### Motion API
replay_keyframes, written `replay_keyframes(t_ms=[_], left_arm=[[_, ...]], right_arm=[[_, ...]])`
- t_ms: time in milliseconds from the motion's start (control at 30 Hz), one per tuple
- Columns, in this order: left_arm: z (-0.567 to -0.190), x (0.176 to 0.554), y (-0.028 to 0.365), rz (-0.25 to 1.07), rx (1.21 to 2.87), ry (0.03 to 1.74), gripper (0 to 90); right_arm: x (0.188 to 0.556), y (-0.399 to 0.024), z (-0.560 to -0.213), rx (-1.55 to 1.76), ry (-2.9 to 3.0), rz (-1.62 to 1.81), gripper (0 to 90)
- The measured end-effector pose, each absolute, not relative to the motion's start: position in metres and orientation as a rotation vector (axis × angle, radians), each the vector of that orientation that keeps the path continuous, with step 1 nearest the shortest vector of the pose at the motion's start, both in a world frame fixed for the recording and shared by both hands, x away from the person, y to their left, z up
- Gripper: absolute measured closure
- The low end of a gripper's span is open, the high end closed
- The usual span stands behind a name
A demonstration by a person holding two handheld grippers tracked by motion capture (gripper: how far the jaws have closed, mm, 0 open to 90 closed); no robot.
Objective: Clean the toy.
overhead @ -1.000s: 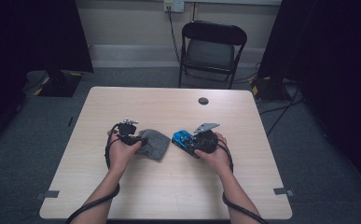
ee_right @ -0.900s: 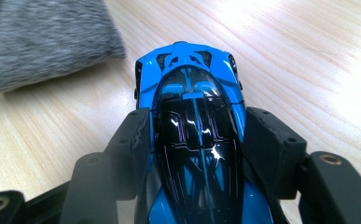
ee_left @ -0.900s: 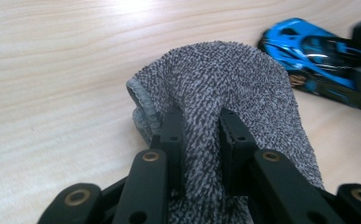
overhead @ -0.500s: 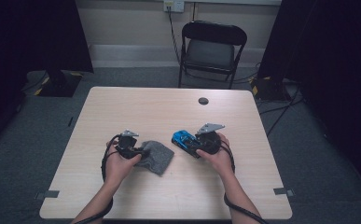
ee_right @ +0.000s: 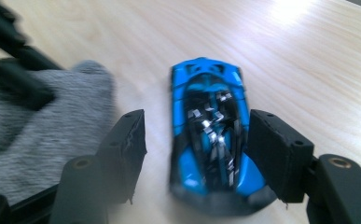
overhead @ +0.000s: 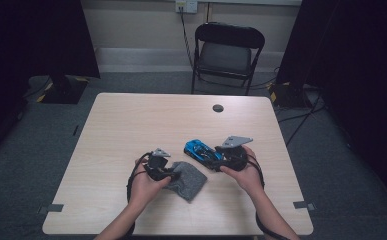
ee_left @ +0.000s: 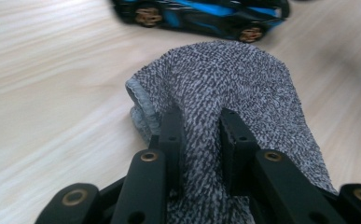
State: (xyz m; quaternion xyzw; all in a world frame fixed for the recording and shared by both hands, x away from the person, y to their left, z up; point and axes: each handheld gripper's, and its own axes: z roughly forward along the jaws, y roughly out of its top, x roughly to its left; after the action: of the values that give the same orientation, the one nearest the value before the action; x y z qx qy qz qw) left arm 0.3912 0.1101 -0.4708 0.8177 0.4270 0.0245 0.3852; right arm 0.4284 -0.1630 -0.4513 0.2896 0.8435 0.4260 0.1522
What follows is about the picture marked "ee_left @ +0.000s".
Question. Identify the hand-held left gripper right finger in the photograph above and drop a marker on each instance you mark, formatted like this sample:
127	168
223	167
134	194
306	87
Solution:
235	149

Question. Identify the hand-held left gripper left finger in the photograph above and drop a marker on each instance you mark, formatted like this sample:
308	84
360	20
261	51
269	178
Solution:
172	146

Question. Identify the grey knitted cloth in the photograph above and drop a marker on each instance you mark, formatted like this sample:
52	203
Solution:
218	77

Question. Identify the blue and black toy car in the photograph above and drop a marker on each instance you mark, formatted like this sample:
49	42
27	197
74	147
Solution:
206	12

